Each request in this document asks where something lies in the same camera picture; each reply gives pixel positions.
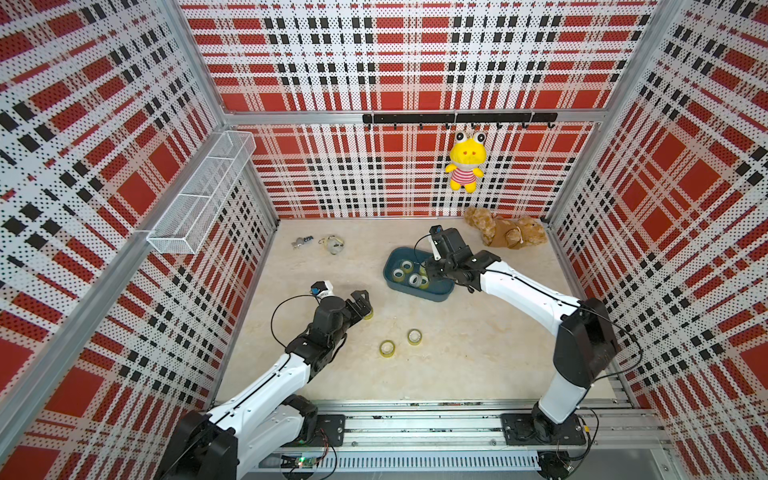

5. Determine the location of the small green circuit board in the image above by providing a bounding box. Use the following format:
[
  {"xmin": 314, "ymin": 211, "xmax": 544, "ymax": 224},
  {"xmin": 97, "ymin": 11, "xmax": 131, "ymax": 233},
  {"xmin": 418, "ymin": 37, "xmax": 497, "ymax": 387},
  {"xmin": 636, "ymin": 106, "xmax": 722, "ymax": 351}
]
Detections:
[{"xmin": 280, "ymin": 456, "xmax": 321, "ymax": 470}]

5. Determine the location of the yellow frog plush toy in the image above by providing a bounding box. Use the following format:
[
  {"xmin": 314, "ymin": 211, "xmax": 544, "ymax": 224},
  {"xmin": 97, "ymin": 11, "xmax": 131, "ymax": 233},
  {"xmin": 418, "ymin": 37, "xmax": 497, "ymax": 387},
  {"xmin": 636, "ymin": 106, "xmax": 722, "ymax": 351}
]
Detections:
[{"xmin": 445, "ymin": 131, "xmax": 487, "ymax": 194}]

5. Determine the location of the white wire mesh basket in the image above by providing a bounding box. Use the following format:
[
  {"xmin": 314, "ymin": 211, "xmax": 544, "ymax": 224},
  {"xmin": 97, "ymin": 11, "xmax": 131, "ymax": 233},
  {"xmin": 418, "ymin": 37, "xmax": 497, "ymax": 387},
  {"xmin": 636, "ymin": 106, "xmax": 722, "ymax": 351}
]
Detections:
[{"xmin": 148, "ymin": 130, "xmax": 256, "ymax": 255}]

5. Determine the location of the small metal blue keychain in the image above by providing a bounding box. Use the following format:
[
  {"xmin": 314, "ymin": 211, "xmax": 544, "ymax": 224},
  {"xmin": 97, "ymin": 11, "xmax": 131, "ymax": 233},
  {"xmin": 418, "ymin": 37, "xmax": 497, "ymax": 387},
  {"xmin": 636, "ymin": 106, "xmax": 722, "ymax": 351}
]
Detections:
[{"xmin": 291, "ymin": 236, "xmax": 314, "ymax": 249}]

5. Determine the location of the black hook rail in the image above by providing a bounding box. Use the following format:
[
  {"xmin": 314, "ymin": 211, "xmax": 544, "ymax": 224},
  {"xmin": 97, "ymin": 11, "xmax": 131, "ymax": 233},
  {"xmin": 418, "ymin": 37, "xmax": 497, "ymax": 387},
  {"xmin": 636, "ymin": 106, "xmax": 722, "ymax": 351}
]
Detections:
[{"xmin": 362, "ymin": 112, "xmax": 558, "ymax": 126}]

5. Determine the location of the teal plastic storage box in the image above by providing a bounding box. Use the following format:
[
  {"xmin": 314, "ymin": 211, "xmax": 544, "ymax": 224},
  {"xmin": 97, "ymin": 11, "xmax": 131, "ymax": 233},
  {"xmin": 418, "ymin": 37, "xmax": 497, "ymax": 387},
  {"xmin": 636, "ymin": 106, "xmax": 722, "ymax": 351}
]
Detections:
[{"xmin": 383, "ymin": 247, "xmax": 454, "ymax": 302}]

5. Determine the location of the brown plush bear toy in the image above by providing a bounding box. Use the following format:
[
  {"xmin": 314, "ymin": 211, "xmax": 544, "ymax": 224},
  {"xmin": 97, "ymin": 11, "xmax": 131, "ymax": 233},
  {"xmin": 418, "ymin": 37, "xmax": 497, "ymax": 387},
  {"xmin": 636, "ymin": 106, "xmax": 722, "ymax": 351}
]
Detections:
[{"xmin": 462, "ymin": 207, "xmax": 547, "ymax": 250}]

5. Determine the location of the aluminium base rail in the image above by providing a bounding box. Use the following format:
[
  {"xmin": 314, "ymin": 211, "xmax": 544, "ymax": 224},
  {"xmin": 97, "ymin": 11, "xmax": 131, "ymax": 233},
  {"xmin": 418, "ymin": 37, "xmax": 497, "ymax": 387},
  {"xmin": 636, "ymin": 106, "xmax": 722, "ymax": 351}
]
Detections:
[{"xmin": 253, "ymin": 400, "xmax": 685, "ymax": 479}]

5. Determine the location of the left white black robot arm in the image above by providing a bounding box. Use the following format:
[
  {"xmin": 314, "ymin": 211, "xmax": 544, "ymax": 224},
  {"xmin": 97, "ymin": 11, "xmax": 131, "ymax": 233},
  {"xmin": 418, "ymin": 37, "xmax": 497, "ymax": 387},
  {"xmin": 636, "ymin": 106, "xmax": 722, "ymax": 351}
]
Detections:
[{"xmin": 154, "ymin": 281, "xmax": 373, "ymax": 479}]

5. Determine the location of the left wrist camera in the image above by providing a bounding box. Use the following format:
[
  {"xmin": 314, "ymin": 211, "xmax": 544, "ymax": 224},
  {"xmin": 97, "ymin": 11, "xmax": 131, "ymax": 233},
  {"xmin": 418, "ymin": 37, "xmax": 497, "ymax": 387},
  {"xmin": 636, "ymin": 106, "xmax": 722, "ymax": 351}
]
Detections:
[{"xmin": 310, "ymin": 281, "xmax": 333, "ymax": 300}]

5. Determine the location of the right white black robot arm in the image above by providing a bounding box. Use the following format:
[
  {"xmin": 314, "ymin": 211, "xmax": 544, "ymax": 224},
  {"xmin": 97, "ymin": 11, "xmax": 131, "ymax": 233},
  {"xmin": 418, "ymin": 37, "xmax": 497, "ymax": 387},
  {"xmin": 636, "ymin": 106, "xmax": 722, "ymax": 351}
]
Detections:
[{"xmin": 425, "ymin": 225, "xmax": 618, "ymax": 441}]

